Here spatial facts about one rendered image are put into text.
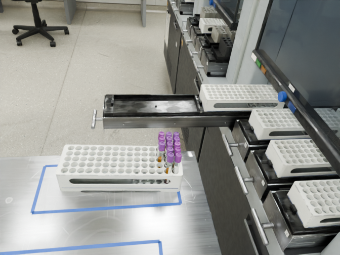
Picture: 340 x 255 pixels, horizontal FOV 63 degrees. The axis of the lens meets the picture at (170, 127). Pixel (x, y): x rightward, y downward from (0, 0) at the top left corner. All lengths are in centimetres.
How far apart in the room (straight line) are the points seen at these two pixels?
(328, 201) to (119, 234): 49
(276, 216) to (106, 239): 43
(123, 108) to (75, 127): 122
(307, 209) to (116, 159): 47
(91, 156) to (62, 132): 146
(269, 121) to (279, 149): 13
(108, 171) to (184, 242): 23
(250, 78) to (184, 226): 66
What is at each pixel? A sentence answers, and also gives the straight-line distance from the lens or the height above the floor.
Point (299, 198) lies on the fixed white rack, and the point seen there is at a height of 85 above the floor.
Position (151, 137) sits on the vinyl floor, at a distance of 207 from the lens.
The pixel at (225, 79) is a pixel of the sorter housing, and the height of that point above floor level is 73.
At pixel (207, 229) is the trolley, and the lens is 68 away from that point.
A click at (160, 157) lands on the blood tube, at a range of 69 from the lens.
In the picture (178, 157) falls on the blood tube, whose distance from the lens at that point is 64.
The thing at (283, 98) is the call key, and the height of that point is 98.
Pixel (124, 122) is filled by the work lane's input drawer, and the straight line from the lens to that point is 96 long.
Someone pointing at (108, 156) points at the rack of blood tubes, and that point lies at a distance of 73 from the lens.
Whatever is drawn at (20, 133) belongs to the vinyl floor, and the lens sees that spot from 225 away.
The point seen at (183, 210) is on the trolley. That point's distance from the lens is 69.
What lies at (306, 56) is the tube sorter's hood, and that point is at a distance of 81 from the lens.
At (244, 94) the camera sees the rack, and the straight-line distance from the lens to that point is 105.
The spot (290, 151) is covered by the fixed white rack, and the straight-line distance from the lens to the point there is 86.
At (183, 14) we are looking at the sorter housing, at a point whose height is 74.
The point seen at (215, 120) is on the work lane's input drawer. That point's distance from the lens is 101.
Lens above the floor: 140
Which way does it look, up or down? 40 degrees down
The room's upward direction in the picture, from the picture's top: 6 degrees clockwise
